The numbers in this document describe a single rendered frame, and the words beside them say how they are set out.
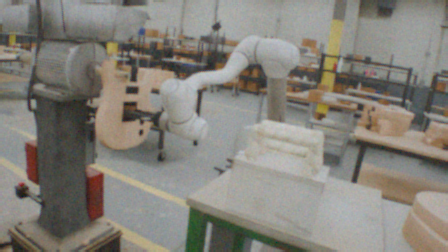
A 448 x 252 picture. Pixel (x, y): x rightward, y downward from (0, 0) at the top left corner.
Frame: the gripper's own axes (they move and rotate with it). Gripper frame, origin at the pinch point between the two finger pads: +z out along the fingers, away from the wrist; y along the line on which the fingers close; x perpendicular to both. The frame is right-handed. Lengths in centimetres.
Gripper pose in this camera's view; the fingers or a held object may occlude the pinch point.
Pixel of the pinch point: (130, 112)
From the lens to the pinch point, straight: 149.0
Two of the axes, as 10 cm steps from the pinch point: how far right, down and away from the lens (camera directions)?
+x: 1.6, -9.7, -1.6
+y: 4.5, -0.7, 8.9
